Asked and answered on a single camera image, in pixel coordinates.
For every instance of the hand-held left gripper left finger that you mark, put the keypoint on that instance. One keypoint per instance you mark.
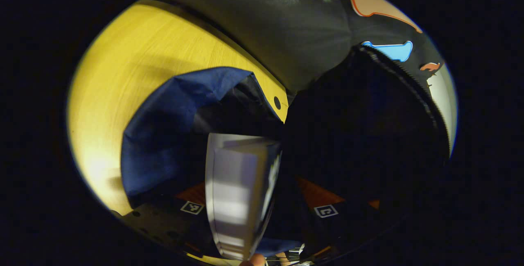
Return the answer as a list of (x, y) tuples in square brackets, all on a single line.
[(163, 221)]

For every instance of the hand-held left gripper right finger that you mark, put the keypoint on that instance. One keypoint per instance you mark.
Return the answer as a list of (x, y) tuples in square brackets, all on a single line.
[(339, 225)]

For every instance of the dark grey book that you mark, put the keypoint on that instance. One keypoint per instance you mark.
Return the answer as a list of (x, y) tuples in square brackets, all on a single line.
[(233, 192)]

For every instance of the blue schoolbag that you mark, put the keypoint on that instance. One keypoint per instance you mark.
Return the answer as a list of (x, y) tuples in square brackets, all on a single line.
[(163, 127)]

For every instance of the black backdrop cloth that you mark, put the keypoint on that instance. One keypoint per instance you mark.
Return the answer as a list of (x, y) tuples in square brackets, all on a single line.
[(286, 24)]

